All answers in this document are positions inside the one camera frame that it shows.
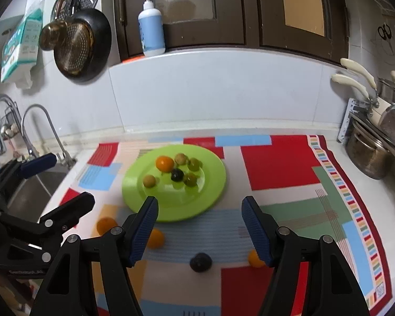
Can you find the large orange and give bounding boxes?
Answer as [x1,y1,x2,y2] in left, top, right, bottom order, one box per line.
[248,249,266,268]

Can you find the medium orange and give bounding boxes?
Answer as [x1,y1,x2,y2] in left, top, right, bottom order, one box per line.
[95,217,118,236]

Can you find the tan round fruit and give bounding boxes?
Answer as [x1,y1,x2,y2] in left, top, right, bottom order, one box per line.
[174,153,188,166]
[142,175,157,188]

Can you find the dark purple plum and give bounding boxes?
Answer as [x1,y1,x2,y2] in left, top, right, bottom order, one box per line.
[190,253,213,273]

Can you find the small orange tangerine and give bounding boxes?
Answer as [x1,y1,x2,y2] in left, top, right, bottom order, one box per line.
[155,156,175,173]

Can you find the green plum fruit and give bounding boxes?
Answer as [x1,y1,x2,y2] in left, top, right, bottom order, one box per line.
[187,158,202,172]
[183,173,198,187]

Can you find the chrome kitchen faucet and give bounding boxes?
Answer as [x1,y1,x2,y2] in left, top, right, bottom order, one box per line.
[21,103,78,169]

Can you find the green round plate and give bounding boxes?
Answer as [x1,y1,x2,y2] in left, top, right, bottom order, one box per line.
[122,144,227,223]

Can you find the colourful patchwork table mat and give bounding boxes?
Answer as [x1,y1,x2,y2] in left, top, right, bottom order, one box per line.
[60,135,392,315]

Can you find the teal white packet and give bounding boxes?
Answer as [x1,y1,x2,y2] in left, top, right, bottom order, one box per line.
[1,7,43,89]

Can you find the steel cooking pot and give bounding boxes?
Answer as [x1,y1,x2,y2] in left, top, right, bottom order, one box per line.
[345,120,393,180]

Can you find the brass strainer ladle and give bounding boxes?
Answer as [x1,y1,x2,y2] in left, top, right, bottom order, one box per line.
[39,20,92,76]

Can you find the black frying pan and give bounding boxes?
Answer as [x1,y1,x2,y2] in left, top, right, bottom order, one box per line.
[53,9,112,83]

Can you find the metal dish rack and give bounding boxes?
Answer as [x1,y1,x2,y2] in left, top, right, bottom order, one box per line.
[337,98,395,158]

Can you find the blue white soap bottle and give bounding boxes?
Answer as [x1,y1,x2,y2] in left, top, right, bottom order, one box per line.
[137,0,165,57]

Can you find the black scissors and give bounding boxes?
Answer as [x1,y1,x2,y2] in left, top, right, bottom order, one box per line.
[377,23,395,54]

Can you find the cream handled saucepan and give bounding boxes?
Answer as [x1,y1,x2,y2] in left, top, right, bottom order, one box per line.
[340,58,395,104]
[331,73,390,127]

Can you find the dark wooden window frame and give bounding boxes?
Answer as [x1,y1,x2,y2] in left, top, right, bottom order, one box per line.
[113,0,349,64]

